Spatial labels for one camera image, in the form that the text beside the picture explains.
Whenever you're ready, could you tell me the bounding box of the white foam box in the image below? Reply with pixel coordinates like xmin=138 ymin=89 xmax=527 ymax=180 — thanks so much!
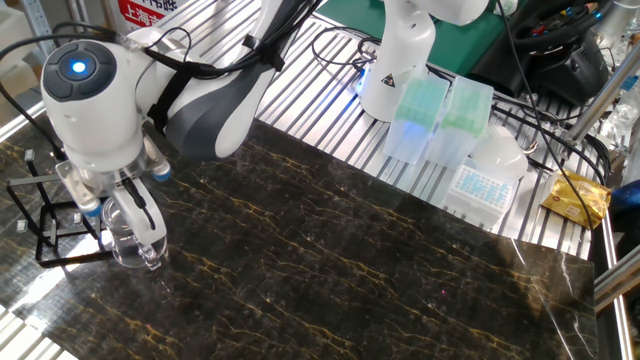
xmin=0 ymin=4 xmax=39 ymax=101

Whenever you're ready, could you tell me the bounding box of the clear plastic handled cup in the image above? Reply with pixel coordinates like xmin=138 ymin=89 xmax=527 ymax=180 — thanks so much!
xmin=101 ymin=197 xmax=171 ymax=274

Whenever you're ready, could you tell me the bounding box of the aluminium diagonal strut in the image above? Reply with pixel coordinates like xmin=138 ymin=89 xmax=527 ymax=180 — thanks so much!
xmin=564 ymin=49 xmax=640 ymax=146

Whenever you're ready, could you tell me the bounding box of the crumpled clear plastic bag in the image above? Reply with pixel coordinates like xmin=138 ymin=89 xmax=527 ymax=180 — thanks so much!
xmin=597 ymin=82 xmax=640 ymax=154

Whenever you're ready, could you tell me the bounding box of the gold foil snack packet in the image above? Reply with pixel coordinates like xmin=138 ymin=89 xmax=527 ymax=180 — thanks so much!
xmin=539 ymin=168 xmax=612 ymax=231

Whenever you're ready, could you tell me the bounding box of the black steering wheel controller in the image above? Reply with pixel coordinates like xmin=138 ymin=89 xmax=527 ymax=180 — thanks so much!
xmin=469 ymin=0 xmax=611 ymax=106

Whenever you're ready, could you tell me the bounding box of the red white printed sign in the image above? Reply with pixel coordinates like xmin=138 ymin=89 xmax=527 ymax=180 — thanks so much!
xmin=117 ymin=0 xmax=177 ymax=30

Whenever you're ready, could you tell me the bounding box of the green pipette tip box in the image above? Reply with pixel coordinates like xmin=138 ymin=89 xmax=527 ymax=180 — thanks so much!
xmin=427 ymin=75 xmax=495 ymax=170
xmin=383 ymin=74 xmax=451 ymax=166

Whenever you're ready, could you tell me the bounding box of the dark marble pattern board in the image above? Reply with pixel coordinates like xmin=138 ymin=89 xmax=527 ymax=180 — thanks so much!
xmin=0 ymin=114 xmax=599 ymax=360

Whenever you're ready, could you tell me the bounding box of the aluminium corner post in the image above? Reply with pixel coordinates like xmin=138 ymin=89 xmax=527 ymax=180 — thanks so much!
xmin=64 ymin=0 xmax=99 ymax=36

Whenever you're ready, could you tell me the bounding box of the grey slotted steel upright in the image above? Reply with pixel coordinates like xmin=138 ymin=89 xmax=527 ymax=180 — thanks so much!
xmin=19 ymin=0 xmax=57 ymax=49

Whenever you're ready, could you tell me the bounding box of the blue pipette tip box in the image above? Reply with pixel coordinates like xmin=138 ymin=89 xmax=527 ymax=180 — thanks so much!
xmin=442 ymin=162 xmax=520 ymax=230

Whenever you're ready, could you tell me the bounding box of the white plastic dome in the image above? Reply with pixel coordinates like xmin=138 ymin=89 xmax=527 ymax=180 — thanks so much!
xmin=468 ymin=124 xmax=530 ymax=181

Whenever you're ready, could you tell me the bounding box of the black wire cup rack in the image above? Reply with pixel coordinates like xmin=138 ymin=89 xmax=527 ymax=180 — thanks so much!
xmin=5 ymin=147 xmax=156 ymax=269

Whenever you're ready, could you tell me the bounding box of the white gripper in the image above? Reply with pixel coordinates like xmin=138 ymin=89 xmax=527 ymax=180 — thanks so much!
xmin=107 ymin=177 xmax=169 ymax=247

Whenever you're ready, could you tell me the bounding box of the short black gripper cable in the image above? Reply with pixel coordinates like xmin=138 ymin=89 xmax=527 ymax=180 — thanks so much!
xmin=121 ymin=177 xmax=157 ymax=231

